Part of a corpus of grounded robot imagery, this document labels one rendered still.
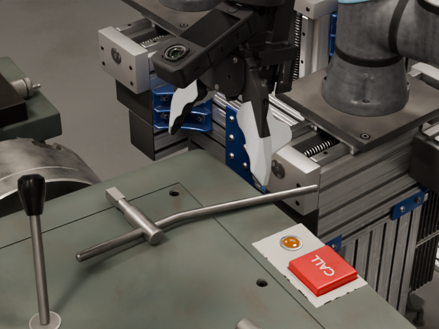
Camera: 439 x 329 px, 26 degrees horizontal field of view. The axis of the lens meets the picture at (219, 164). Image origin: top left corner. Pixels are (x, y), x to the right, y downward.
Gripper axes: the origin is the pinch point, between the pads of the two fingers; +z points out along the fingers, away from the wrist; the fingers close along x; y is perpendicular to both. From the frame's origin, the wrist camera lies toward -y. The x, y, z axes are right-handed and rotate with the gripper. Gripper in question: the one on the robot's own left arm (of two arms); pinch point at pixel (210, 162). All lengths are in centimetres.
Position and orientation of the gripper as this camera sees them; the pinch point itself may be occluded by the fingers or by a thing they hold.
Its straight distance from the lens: 105.1
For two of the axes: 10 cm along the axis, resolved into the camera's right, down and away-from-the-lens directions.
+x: -6.9, -3.9, 6.1
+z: -1.5, 9.0, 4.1
